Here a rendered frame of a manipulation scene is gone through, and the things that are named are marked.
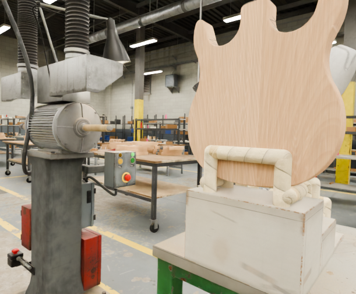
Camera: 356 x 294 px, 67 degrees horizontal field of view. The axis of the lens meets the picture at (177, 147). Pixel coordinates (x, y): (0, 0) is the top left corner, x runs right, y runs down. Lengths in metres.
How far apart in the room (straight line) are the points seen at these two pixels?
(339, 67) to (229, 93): 0.46
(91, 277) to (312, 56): 1.61
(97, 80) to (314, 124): 0.82
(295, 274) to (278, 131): 0.27
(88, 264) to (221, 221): 1.25
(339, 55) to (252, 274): 0.72
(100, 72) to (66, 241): 0.95
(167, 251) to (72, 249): 1.01
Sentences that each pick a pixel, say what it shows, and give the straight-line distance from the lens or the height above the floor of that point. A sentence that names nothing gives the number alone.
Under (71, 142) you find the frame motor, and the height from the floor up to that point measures 1.18.
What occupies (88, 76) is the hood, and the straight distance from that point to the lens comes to 1.11.
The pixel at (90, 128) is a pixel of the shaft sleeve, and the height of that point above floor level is 1.25.
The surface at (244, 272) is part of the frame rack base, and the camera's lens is 0.63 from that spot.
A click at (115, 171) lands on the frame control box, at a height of 1.02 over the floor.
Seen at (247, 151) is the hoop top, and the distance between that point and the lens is 0.58.
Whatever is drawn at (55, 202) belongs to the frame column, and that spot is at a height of 0.86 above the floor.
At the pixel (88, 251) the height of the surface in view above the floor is 0.54.
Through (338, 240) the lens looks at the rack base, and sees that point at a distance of 0.95.
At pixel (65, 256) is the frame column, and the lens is 1.69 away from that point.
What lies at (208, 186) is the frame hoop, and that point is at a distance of 0.63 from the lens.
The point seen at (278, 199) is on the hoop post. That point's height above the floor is 1.12.
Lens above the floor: 1.24
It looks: 3 degrees down
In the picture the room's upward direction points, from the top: 2 degrees clockwise
